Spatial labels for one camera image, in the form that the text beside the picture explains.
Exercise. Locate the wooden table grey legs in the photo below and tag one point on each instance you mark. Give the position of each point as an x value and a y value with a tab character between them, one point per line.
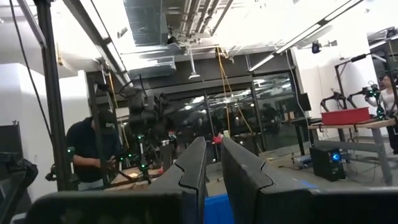
348	126

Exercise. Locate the linear ceiling light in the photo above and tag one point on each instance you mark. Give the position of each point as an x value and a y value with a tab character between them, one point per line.
298	39

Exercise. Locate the silver ventilation duct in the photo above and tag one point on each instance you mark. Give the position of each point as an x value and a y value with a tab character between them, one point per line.
149	21

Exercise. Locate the black computer blue light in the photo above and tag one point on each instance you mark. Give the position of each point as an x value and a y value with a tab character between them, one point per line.
323	165

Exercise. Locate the person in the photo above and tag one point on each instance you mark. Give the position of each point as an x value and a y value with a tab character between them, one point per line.
388	96
84	140

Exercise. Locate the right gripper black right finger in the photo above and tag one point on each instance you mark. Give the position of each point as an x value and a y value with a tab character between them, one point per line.
248	180

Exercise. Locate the red plastic bin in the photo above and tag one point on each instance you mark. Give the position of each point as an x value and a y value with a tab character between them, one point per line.
345	116

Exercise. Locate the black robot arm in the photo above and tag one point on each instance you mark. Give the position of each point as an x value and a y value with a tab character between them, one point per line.
337	96

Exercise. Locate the wooden work table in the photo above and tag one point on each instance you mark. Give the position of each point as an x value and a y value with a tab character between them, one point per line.
133	174

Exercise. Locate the dark blurry bag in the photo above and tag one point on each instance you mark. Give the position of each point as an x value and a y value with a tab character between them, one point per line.
15	180

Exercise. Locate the blue plastic bin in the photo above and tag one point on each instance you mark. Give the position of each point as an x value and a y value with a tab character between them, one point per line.
217	211

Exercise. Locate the white pendant lamp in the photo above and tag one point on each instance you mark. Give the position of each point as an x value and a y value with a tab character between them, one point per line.
194	75

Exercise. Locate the black ceiling camera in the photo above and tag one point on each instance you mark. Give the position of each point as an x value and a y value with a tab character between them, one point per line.
315	47

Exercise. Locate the black aluminium table frame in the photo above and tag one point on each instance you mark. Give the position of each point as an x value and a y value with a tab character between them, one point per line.
53	93

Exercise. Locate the black flat panel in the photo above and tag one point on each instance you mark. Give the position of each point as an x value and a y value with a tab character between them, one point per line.
9	137

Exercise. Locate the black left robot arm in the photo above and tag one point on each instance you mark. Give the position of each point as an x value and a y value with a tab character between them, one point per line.
141	109

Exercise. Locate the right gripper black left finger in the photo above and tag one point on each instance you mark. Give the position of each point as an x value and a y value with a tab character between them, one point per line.
189	174

